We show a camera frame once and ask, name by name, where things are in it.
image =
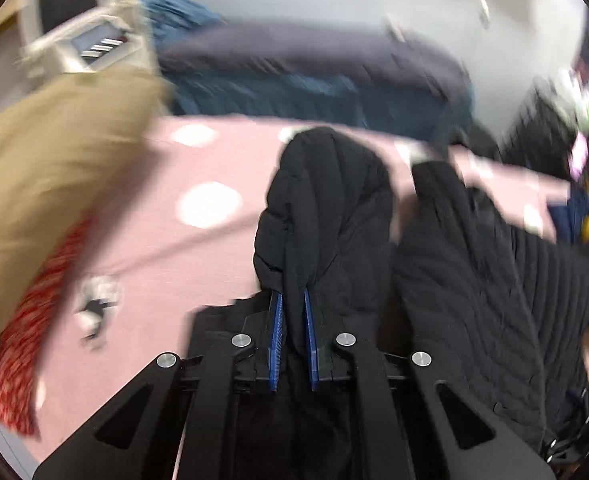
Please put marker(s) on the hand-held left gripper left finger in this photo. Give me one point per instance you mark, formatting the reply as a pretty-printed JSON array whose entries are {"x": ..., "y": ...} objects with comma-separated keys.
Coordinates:
[{"x": 275, "y": 340}]

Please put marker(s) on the pink dotted bedsheet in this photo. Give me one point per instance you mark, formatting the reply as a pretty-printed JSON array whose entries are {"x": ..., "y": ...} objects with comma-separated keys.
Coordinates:
[{"x": 214, "y": 260}]

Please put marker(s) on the navy cloth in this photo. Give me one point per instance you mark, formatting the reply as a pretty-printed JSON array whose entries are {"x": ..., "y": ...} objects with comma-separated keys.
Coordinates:
[{"x": 569, "y": 215}]

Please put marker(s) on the small black and white toy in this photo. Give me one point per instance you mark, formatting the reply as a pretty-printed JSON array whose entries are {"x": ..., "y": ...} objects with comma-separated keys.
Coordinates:
[{"x": 94, "y": 305}]

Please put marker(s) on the red patterned cloth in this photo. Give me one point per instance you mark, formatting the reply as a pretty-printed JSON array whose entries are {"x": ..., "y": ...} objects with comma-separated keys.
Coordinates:
[{"x": 29, "y": 335}]

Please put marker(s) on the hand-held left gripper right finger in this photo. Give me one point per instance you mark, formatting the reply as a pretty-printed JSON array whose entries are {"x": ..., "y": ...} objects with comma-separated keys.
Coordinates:
[{"x": 310, "y": 340}]

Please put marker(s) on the blue blanket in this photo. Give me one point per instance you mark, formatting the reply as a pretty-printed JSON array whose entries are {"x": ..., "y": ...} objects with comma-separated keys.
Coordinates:
[{"x": 274, "y": 97}]

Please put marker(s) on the tan pillow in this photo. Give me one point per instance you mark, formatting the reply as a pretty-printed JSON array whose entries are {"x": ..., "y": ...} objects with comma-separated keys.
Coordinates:
[{"x": 49, "y": 160}]

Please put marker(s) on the cluttered dark shelf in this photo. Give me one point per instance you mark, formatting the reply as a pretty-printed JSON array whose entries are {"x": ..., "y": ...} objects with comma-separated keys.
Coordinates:
[{"x": 549, "y": 125}]

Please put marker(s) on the dark navy pillow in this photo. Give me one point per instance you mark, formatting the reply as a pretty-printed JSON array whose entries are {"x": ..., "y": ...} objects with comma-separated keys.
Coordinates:
[{"x": 299, "y": 50}]

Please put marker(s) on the black quilted jacket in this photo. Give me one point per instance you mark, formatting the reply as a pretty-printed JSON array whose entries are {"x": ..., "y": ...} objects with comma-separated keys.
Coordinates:
[{"x": 449, "y": 285}]

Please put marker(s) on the white bedside shelf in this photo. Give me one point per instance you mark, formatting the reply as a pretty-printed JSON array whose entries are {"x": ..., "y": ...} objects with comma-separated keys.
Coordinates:
[{"x": 74, "y": 42}]

